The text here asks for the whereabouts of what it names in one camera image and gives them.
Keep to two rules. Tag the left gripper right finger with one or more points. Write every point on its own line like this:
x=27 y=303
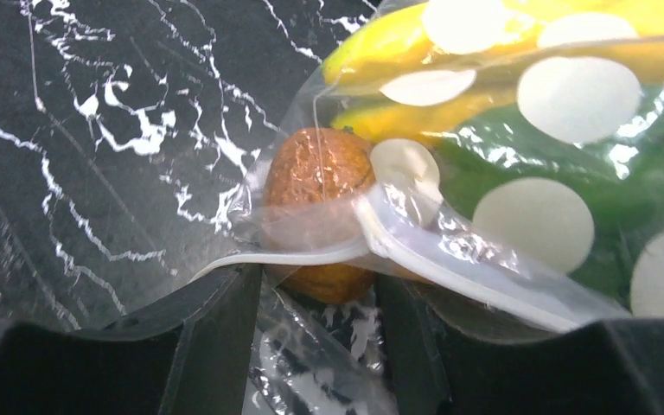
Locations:
x=448 y=355

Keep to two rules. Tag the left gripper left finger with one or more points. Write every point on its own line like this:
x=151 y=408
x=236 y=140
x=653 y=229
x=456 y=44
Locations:
x=187 y=353

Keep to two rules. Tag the orange fake fruit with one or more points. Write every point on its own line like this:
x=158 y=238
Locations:
x=306 y=206

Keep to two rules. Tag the clear polka dot zip bag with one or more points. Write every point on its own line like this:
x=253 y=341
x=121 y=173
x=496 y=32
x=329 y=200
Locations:
x=515 y=255

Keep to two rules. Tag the green fake vegetable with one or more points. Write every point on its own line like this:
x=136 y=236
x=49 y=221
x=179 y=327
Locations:
x=621 y=179

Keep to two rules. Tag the yellow fake banana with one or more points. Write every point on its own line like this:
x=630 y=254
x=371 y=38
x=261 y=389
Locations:
x=420 y=64

